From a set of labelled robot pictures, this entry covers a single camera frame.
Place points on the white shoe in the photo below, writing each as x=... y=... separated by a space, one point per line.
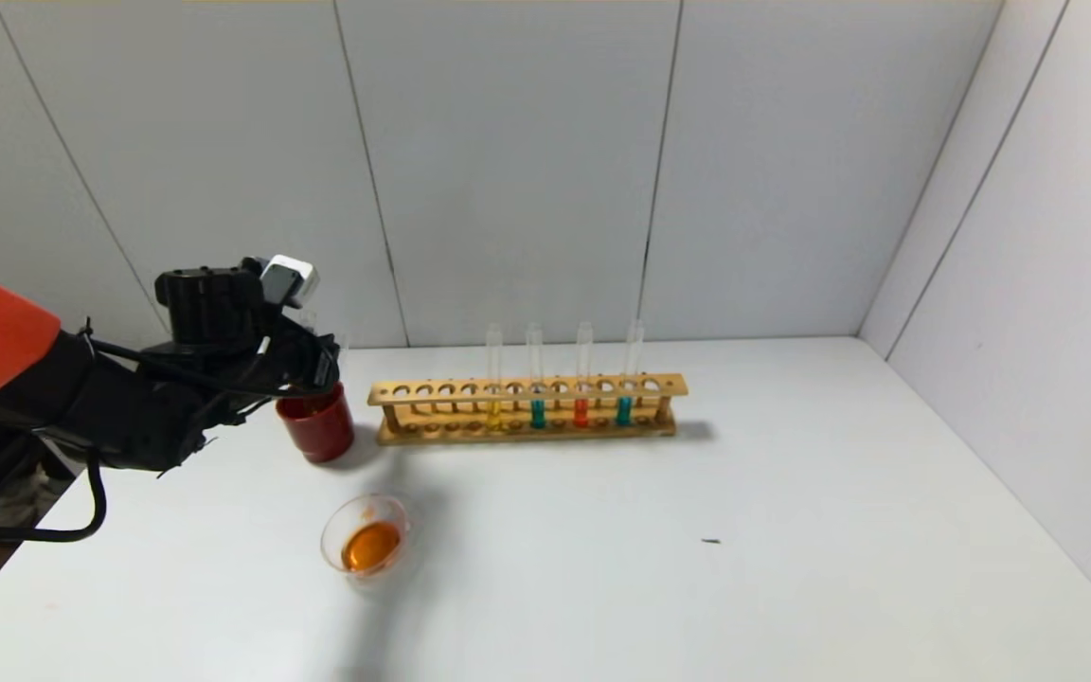
x=25 y=500

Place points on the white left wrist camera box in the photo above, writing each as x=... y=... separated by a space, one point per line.
x=288 y=279

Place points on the dark red cup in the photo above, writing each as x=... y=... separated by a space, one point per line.
x=318 y=431

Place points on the clear glass beaker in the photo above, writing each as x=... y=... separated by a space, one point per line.
x=370 y=545

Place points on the test tube with red pigment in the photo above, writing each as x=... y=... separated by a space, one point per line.
x=581 y=413

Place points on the test tube with yellow pigment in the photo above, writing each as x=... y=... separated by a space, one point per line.
x=493 y=415

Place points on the test tube with teal pigment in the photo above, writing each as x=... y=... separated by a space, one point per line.
x=537 y=414
x=623 y=411

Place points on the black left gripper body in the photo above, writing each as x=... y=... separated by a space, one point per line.
x=325 y=366

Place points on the wooden test tube rack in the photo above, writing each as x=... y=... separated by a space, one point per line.
x=527 y=388

